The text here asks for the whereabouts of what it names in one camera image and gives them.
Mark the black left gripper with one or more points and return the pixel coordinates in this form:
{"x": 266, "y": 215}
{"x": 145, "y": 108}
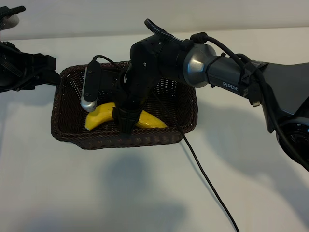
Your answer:
{"x": 13, "y": 70}

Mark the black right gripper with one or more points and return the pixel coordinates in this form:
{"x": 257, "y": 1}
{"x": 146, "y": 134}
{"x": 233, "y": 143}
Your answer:
{"x": 135, "y": 94}

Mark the yellow banana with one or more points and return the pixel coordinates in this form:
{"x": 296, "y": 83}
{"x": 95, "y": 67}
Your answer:
{"x": 99, "y": 116}

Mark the dark brown woven basket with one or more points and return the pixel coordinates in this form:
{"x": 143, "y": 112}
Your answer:
{"x": 101, "y": 142}

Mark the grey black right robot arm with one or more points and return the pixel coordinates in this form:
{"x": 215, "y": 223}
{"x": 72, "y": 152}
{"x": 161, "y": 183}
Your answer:
{"x": 217, "y": 72}

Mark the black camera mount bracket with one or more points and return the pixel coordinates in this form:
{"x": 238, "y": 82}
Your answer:
{"x": 108, "y": 81}

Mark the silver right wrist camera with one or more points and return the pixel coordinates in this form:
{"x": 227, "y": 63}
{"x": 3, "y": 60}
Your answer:
{"x": 90, "y": 82}

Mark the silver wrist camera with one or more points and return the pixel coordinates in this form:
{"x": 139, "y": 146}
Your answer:
{"x": 9, "y": 22}
{"x": 90, "y": 82}

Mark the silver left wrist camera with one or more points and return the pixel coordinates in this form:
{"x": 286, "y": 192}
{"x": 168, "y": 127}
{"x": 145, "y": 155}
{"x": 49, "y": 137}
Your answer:
{"x": 9, "y": 22}

